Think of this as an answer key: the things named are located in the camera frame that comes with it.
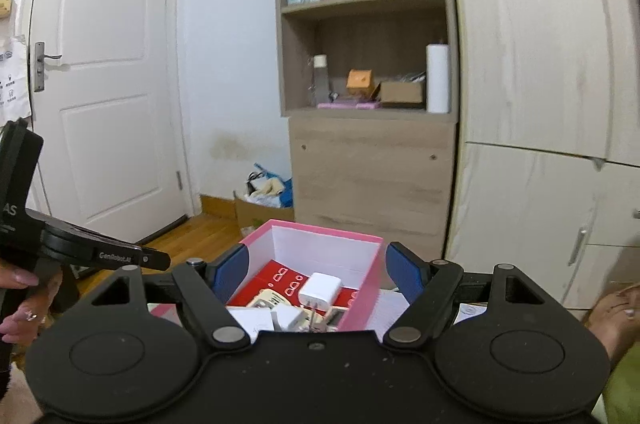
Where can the white panel door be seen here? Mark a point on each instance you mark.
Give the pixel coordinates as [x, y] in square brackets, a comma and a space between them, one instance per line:
[110, 129]

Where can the white printed sheet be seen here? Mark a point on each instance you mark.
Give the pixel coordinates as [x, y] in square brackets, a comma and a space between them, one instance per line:
[12, 89]

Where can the small orange box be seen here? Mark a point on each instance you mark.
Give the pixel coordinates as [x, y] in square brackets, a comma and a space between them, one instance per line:
[360, 81]

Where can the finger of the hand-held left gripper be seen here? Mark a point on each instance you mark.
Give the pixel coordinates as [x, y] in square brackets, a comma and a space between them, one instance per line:
[115, 256]

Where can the clear bottle with white cap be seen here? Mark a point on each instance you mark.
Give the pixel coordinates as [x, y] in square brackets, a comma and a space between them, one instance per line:
[320, 81]

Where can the pink shoe box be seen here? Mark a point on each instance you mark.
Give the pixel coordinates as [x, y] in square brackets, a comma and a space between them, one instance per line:
[357, 304]

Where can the white charger with grey print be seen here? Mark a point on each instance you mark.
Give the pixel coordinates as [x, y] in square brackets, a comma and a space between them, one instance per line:
[320, 291]

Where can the flat pink packet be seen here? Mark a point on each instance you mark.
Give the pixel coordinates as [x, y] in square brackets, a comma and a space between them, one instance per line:
[345, 105]

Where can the blue and white plastic bag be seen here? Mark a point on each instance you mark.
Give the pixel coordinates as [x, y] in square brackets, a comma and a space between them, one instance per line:
[265, 189]

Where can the cream remote with purple buttons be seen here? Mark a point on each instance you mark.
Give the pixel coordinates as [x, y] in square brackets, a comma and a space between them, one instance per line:
[265, 300]

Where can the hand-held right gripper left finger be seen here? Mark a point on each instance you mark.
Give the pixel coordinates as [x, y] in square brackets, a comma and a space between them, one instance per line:
[232, 271]

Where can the yellow wall switch box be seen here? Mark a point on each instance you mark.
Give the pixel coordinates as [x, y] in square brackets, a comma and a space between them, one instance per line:
[5, 4]

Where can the white paper roll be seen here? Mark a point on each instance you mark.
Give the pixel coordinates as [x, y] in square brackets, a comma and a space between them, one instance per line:
[438, 79]

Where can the wooden shelf cabinet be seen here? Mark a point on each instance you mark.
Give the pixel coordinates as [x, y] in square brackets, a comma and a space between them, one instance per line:
[370, 164]

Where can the red patterned flat box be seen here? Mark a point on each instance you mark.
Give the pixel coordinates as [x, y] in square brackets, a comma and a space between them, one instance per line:
[265, 274]

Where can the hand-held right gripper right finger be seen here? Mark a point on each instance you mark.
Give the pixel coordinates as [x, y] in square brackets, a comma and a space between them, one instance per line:
[405, 271]

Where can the white rounded charger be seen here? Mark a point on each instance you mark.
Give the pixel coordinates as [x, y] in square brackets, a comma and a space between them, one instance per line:
[287, 318]

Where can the green garment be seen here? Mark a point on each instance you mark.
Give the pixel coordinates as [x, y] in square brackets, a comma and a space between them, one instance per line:
[625, 389]

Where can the small brown cardboard box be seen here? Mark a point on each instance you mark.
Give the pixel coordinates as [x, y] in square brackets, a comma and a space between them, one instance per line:
[400, 94]

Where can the light wooden wardrobe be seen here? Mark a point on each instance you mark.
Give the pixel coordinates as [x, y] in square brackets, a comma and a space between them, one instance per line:
[525, 104]

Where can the person's left hand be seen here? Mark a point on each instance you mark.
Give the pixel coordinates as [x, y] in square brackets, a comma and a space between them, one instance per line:
[27, 316]

